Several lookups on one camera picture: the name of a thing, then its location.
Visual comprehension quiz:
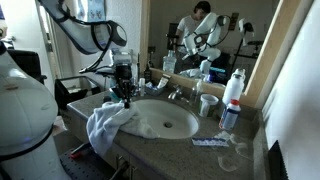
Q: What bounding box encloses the tall white plastic bottle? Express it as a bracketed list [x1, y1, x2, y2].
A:
[221, 68, 247, 106]

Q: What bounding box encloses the black comb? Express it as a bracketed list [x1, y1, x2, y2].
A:
[267, 139, 289, 180]

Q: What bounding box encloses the beige granite vanity cabinet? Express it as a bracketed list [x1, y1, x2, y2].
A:
[66, 89, 271, 180]

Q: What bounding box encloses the white terry towel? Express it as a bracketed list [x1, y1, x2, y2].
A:
[85, 100, 161, 158]

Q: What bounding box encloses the black office chair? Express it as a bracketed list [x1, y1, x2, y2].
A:
[6, 49, 48, 86]

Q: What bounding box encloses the white oval sink basin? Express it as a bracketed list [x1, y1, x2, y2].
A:
[128, 98, 200, 140]

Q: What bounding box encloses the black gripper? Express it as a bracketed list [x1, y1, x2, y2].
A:
[113, 63, 137, 109]

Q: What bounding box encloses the spray can with red cap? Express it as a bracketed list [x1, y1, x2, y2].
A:
[218, 98, 242, 131]

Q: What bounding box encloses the wood framed wall mirror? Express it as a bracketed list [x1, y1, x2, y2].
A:
[139, 0, 314, 109]

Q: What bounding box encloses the black open bin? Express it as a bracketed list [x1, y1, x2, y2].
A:
[54, 75, 103, 111]

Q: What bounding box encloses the chrome faucet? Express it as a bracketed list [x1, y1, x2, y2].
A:
[167, 84, 189, 104]

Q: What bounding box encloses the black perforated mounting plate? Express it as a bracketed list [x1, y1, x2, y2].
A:
[58, 146, 114, 180]

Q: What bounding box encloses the white door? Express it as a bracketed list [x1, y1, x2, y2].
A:
[0, 0, 63, 81]

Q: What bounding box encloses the light blue wall poster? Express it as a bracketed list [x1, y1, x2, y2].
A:
[76, 0, 107, 23]

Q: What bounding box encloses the white toiletry tube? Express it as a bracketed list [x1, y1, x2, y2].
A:
[156, 73, 172, 90]

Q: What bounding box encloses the dark pump bottle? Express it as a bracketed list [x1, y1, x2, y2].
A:
[143, 61, 153, 84]

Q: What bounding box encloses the small toiletry tray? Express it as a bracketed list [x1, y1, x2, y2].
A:
[144, 81, 168, 98]

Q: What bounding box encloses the clear plastic wrap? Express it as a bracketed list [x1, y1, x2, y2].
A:
[214, 130, 256, 173]

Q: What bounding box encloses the clear glass bottle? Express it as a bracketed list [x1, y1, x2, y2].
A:
[189, 79, 204, 107]

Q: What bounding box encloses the small white bottle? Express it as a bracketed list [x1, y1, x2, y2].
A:
[138, 77, 147, 98]

